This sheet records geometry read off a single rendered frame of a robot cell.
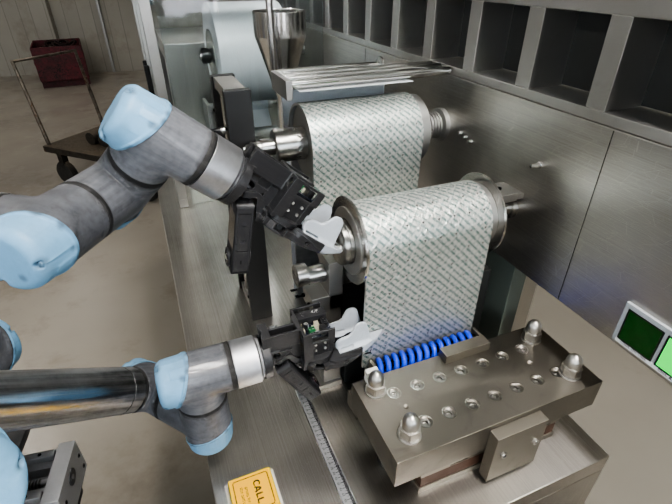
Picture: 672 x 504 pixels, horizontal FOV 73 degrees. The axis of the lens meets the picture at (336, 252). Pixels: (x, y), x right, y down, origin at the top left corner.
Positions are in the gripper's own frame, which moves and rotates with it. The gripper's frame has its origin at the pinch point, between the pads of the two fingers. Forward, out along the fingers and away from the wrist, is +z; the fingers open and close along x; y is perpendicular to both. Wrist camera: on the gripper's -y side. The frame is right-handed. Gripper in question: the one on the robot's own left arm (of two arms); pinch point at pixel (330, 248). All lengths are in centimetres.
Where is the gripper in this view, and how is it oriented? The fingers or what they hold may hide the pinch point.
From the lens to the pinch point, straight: 71.3
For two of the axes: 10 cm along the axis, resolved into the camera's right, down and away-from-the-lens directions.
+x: -3.8, -5.0, 7.8
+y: 6.0, -7.8, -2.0
